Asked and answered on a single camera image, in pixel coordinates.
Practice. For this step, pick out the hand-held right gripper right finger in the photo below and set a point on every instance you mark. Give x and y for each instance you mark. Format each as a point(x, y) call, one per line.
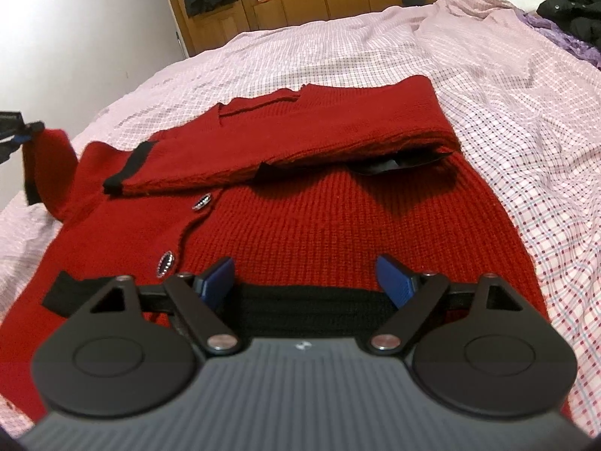
point(395, 282)

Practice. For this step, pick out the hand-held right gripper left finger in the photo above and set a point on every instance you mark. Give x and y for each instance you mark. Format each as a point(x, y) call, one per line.
point(217, 278)

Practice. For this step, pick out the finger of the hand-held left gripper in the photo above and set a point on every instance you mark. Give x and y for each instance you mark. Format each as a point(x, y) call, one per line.
point(18, 140)

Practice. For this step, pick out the red knit cardigan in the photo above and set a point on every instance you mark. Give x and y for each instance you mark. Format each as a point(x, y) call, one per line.
point(300, 225)

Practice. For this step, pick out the pink checked bed sheet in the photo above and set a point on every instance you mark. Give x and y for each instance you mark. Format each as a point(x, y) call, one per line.
point(493, 103)

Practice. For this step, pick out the purple cloth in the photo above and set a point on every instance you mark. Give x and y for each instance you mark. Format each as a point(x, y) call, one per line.
point(563, 33)

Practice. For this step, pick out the white pillow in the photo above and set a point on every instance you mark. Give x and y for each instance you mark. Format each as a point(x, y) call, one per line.
point(523, 1)

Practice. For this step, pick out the black jacket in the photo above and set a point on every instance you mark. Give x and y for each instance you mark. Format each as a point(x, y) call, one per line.
point(575, 7)

